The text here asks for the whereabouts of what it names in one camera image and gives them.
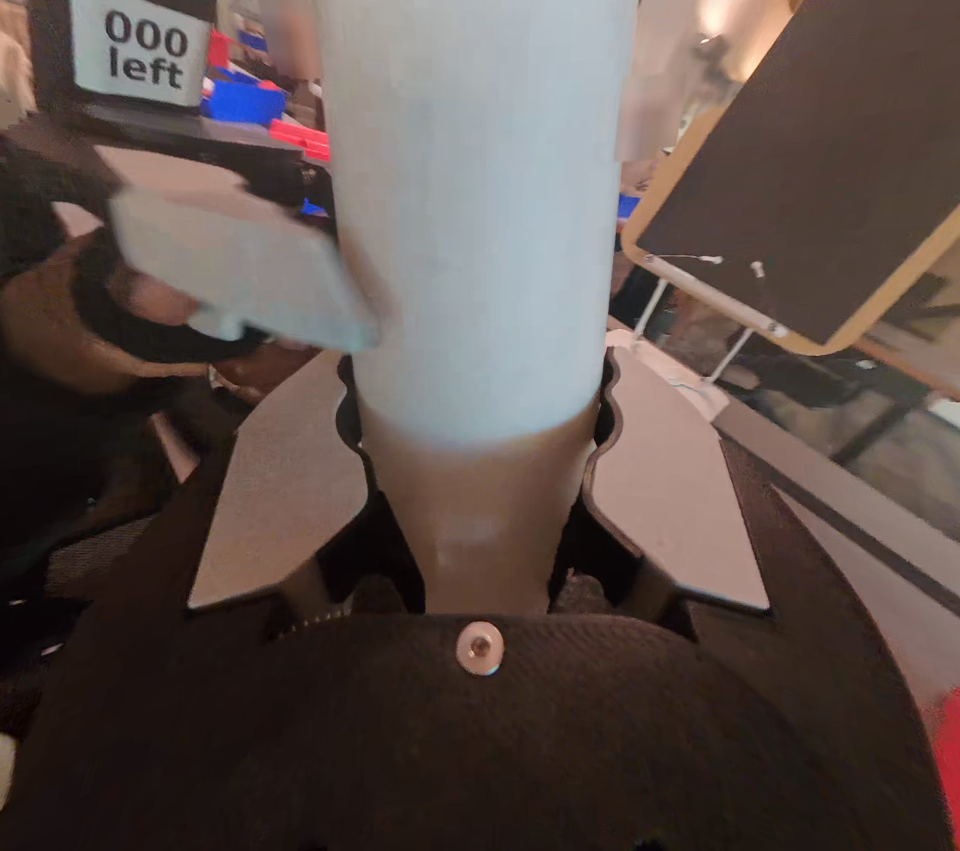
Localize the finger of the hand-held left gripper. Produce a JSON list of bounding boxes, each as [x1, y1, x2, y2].
[[107, 179, 382, 353]]

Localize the black board on white stand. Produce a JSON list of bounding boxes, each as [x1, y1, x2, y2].
[[603, 0, 960, 417]]

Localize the white bottle with black cap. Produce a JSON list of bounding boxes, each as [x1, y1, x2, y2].
[[303, 0, 646, 616]]

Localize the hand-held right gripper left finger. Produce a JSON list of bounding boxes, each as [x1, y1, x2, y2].
[[186, 350, 375, 614]]

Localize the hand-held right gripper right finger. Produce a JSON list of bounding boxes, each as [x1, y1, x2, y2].
[[581, 347, 774, 621]]

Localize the person's left hand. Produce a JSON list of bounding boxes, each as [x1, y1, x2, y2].
[[0, 228, 324, 410]]

